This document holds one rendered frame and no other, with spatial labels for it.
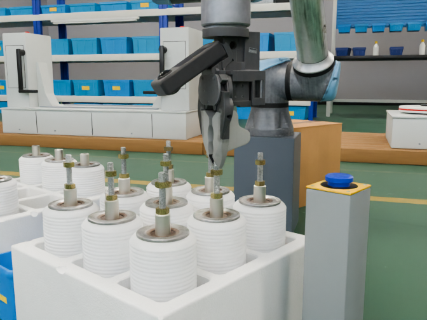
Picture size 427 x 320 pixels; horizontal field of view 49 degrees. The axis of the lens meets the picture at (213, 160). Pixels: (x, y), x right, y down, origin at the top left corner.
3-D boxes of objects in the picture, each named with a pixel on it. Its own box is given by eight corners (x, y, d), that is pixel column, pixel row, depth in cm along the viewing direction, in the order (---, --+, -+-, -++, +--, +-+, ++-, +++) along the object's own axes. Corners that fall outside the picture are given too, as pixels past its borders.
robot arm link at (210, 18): (215, -7, 65) (190, 2, 73) (215, 27, 66) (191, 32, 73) (260, -3, 69) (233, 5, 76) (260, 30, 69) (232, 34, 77)
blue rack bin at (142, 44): (148, 55, 637) (147, 39, 633) (174, 55, 627) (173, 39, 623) (131, 53, 589) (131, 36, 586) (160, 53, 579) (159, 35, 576)
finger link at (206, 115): (241, 164, 77) (243, 108, 75) (209, 167, 74) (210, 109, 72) (232, 161, 79) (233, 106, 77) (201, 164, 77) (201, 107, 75)
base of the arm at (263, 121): (250, 131, 155) (251, 100, 154) (296, 132, 151) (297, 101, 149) (239, 136, 141) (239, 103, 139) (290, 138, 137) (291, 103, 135)
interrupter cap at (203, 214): (183, 218, 75) (183, 214, 75) (212, 208, 81) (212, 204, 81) (221, 228, 70) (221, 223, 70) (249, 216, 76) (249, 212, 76)
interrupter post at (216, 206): (206, 218, 75) (206, 198, 75) (215, 214, 77) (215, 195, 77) (218, 220, 74) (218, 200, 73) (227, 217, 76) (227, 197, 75)
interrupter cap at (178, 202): (180, 211, 79) (180, 207, 79) (138, 209, 80) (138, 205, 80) (192, 200, 86) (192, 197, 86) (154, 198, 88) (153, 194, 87)
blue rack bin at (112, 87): (121, 94, 658) (120, 79, 655) (145, 95, 648) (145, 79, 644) (103, 96, 611) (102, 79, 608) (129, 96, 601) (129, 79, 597)
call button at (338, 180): (332, 184, 72) (333, 171, 71) (357, 188, 69) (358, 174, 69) (319, 188, 69) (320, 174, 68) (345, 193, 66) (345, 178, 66)
